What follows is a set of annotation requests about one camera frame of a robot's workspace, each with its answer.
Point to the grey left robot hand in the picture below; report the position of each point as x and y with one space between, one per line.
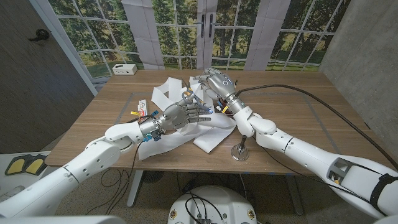
180 116

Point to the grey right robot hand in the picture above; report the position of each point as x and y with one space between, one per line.
220 84

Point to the grey yellow scissors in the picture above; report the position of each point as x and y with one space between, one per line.
190 92

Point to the white receipt paper strip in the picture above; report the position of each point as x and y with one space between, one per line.
214 137

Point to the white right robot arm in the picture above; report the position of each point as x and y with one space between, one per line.
311 155

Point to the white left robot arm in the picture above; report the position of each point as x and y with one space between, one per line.
77 168

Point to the white red toothpaste tube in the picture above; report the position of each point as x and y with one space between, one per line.
142 107

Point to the printed forest window backdrop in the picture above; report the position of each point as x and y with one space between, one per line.
174 37

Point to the white power strip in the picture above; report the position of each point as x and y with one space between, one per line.
124 69

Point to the white table leg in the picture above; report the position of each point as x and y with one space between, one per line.
135 189
294 196

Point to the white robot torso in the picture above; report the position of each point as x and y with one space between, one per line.
217 202

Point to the white sneaker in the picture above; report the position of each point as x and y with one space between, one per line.
11 193

